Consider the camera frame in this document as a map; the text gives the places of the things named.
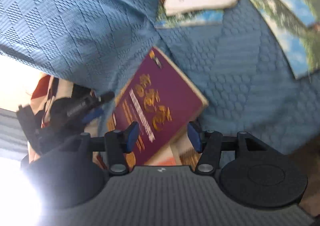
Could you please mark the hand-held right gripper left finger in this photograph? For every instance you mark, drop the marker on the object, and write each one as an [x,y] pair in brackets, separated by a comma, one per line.
[131,138]

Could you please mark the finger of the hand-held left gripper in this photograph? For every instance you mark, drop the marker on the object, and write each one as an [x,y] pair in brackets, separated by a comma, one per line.
[91,116]
[106,97]

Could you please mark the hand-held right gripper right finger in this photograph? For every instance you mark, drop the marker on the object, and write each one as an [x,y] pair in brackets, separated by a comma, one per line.
[194,138]

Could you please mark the purple book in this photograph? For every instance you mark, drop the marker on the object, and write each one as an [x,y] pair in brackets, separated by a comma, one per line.
[160,96]

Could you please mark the orange book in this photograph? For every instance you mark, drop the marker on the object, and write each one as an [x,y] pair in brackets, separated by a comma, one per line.
[178,147]

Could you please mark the red navy white striped blanket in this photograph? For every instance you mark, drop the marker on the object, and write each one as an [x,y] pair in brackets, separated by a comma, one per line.
[42,88]

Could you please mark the blue quilted sofa cover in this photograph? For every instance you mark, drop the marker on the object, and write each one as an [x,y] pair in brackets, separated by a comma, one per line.
[75,28]

